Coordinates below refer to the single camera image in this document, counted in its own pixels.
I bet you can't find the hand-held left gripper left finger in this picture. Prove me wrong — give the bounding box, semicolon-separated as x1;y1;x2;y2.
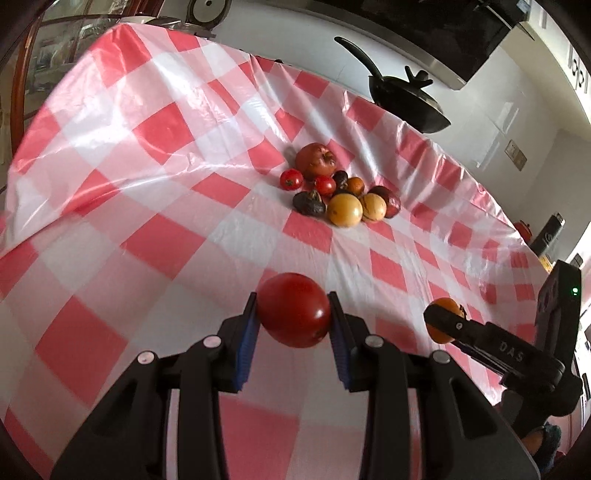
51;292;259;480

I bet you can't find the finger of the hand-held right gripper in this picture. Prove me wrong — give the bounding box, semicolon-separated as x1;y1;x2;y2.
424;300;563;393

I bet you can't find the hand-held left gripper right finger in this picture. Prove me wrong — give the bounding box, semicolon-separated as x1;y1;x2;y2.
327;291;541;480

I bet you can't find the large red tomato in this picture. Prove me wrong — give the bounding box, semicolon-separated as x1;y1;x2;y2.
256;272;332;349

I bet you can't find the orange persimmon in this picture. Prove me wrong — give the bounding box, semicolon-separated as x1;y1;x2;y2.
427;298;468;344

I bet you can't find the black bottle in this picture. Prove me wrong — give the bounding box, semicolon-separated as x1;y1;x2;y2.
531;212;566;257

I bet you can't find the round yellow fruit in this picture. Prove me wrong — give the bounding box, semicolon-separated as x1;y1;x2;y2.
327;193;363;228
360;193;387;224

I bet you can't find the dark red fruit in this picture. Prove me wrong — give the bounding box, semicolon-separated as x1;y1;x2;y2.
368;185;402;219

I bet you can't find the red white checked tablecloth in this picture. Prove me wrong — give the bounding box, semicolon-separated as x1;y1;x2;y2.
0;21;555;480

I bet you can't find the large red apple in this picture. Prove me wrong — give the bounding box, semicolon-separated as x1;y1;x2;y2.
295;143;337;182

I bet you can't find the black frying pan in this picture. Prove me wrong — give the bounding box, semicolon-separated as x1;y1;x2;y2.
334;37;451;134

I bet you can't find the pan lid with black knob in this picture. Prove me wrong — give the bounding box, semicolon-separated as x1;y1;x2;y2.
372;65;444;118

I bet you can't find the black range hood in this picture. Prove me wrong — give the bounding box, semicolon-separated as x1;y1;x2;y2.
323;0;532;88

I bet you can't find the round pot lid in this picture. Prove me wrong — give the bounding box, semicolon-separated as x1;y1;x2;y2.
191;0;232;24

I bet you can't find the wooden framed glass door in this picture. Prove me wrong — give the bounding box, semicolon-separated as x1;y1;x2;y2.
9;0;116;162

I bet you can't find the wall socket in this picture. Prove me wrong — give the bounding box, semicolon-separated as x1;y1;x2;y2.
505;141;528;171

